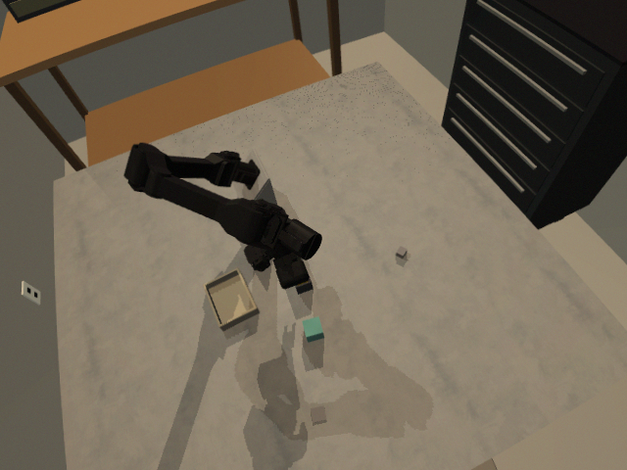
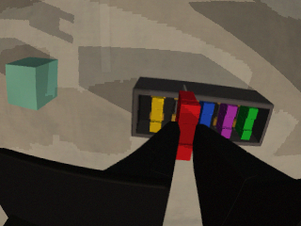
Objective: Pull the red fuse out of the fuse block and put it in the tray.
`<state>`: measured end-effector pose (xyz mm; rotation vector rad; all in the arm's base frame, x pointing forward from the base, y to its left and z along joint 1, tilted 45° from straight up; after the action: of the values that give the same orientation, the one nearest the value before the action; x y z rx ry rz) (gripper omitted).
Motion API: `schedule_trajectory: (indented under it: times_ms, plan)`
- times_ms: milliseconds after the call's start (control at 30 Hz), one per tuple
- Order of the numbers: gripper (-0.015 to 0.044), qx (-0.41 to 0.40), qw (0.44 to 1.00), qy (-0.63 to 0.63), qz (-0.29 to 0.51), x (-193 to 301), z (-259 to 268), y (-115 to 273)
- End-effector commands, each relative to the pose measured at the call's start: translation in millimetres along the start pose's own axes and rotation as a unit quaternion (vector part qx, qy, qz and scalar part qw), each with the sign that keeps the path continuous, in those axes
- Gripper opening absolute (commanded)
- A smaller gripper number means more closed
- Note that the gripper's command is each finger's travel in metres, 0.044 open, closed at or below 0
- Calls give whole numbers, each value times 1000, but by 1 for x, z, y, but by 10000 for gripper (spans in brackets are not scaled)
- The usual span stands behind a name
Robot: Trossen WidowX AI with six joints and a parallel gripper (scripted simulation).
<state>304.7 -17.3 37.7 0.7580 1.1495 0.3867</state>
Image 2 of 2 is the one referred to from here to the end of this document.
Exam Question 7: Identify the yellow fuse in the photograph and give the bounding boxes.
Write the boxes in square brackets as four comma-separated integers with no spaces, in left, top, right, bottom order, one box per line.
[150,97,163,132]

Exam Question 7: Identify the red fuse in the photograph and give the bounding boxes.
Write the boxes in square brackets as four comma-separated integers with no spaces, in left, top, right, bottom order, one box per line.
[174,84,200,161]

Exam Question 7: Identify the dark grey fuse block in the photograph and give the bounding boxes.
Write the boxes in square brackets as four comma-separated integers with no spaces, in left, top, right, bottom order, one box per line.
[132,76,274,147]

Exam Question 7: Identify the blue fuse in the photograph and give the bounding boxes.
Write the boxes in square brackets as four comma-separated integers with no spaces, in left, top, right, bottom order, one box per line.
[197,101,214,127]

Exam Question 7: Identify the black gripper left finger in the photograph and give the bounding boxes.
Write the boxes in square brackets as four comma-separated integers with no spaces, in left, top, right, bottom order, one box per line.
[0,121,181,226]

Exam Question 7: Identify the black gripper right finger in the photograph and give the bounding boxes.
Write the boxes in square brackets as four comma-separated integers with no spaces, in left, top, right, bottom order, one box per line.
[192,123,301,226]

